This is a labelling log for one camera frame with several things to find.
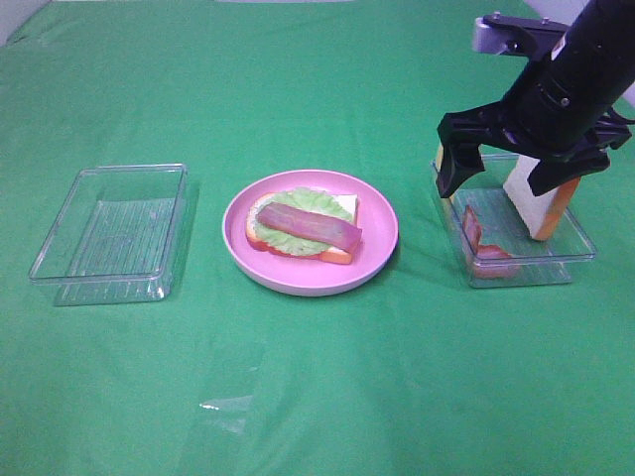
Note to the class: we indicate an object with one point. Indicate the green tablecloth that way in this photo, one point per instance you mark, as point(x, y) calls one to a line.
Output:
point(415, 373)

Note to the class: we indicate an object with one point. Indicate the yellow cheese slice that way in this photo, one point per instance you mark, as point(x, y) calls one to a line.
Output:
point(437, 166)

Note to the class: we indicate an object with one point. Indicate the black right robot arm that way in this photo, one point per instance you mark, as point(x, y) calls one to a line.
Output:
point(602, 27)

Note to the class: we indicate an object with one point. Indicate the clear plastic tray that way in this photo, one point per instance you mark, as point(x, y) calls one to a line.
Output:
point(122, 235)
point(549, 262)

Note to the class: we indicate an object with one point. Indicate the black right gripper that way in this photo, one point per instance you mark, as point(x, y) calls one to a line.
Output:
point(559, 111)

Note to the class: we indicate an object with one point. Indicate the toy bread slice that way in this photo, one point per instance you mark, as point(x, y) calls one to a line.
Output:
point(541, 214)
point(347, 201)

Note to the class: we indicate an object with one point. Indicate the green lettuce leaf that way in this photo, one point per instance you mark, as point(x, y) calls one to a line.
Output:
point(317, 203)

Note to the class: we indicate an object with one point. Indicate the right clear plastic tray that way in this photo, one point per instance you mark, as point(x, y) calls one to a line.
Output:
point(549, 262)

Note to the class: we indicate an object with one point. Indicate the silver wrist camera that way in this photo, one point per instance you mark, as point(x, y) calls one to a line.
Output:
point(501, 35)

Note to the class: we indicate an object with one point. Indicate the pink round plate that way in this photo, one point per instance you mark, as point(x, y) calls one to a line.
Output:
point(311, 277)

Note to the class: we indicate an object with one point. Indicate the bacon strip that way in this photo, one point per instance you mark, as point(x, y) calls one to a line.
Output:
point(482, 259)
point(311, 226)

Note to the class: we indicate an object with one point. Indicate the left clear plastic tray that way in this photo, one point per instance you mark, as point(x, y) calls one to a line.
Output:
point(122, 235)

